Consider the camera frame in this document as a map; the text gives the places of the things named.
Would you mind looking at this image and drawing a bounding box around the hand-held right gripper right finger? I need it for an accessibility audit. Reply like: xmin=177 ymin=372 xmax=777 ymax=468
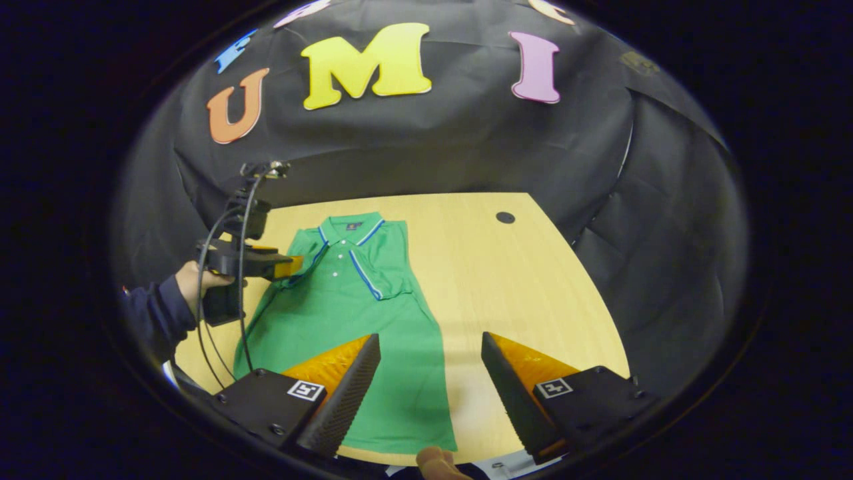
xmin=481 ymin=331 xmax=660 ymax=465

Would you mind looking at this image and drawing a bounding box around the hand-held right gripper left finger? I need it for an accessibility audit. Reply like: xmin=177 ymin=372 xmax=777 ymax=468
xmin=212 ymin=333 xmax=382 ymax=461

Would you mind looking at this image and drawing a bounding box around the green T-shirt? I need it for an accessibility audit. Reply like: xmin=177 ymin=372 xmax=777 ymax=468
xmin=232 ymin=212 xmax=459 ymax=455

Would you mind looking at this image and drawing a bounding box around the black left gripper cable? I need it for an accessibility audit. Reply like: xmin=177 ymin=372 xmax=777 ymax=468
xmin=195 ymin=175 xmax=262 ymax=394

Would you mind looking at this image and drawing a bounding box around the black backdrop cloth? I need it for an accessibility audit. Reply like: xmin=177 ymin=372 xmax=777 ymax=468
xmin=113 ymin=0 xmax=750 ymax=401

